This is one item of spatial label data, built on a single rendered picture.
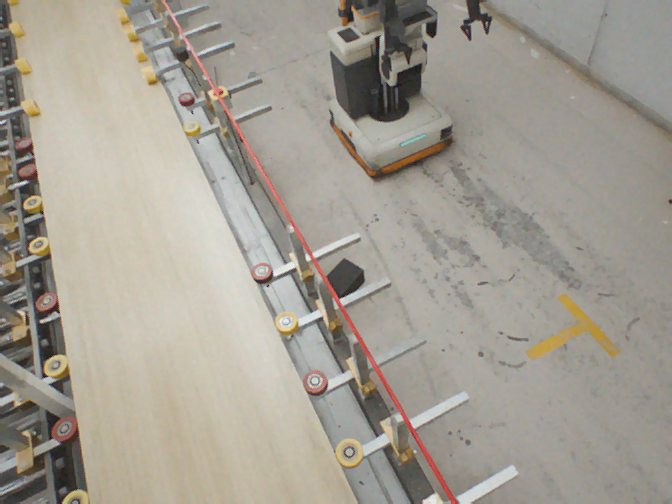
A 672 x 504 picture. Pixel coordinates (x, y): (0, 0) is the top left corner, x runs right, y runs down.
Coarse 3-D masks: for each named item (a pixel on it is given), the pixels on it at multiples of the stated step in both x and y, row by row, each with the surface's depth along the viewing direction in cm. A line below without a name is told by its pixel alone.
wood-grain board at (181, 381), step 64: (64, 0) 349; (64, 64) 300; (128, 64) 292; (64, 128) 263; (128, 128) 256; (64, 192) 234; (128, 192) 229; (192, 192) 224; (64, 256) 210; (128, 256) 206; (192, 256) 202; (64, 320) 191; (128, 320) 188; (192, 320) 184; (256, 320) 181; (128, 384) 172; (192, 384) 169; (256, 384) 167; (128, 448) 159; (192, 448) 157; (256, 448) 154; (320, 448) 152
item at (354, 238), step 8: (344, 240) 203; (352, 240) 203; (360, 240) 205; (328, 248) 202; (336, 248) 202; (344, 248) 204; (320, 256) 201; (288, 264) 199; (280, 272) 198; (288, 272) 199; (272, 280) 198
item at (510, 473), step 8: (504, 472) 148; (512, 472) 148; (488, 480) 148; (496, 480) 147; (504, 480) 147; (472, 488) 147; (480, 488) 147; (488, 488) 146; (496, 488) 148; (464, 496) 146; (472, 496) 146; (480, 496) 146
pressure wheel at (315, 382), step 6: (312, 372) 166; (318, 372) 166; (306, 378) 165; (312, 378) 165; (318, 378) 165; (324, 378) 164; (306, 384) 164; (312, 384) 164; (318, 384) 164; (324, 384) 163; (306, 390) 163; (312, 390) 162; (318, 390) 162; (324, 390) 164
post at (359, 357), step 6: (348, 336) 147; (354, 336) 146; (354, 342) 145; (354, 348) 147; (360, 348) 149; (354, 354) 150; (360, 354) 152; (354, 360) 158; (360, 360) 155; (366, 360) 157; (354, 366) 163; (360, 366) 158; (366, 366) 160; (360, 372) 161; (366, 372) 163; (360, 378) 165; (366, 378) 167
